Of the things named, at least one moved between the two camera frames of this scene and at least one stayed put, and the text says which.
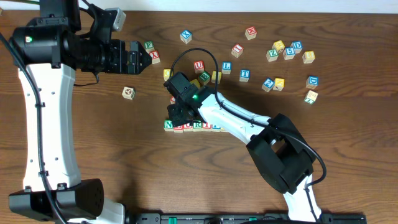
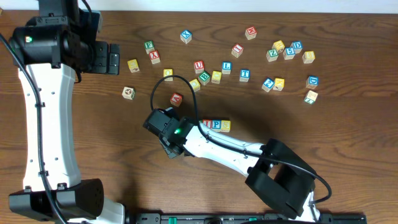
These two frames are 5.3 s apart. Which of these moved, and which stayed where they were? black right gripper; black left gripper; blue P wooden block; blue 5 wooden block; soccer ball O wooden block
Moved: black left gripper; black right gripper
Stayed: blue P wooden block; blue 5 wooden block; soccer ball O wooden block
